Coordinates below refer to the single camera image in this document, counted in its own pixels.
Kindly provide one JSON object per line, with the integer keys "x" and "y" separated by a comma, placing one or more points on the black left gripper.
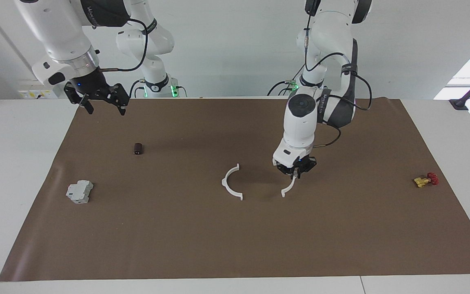
{"x": 296, "y": 165}

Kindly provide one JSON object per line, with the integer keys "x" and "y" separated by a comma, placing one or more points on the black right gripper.
{"x": 94, "y": 87}

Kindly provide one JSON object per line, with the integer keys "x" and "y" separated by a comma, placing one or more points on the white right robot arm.
{"x": 61, "y": 28}

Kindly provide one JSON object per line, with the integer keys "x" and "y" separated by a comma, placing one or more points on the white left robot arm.
{"x": 300, "y": 122}

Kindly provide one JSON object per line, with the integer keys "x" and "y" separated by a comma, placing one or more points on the small dark brown cylinder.
{"x": 138, "y": 148}

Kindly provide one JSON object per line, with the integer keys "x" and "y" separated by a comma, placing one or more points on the brown paper table mat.
{"x": 239, "y": 237}

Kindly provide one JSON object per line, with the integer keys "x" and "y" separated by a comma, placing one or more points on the grey circuit breaker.
{"x": 79, "y": 192}

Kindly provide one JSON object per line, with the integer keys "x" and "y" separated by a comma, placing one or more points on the wall socket with yellow label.
{"x": 33, "y": 94}

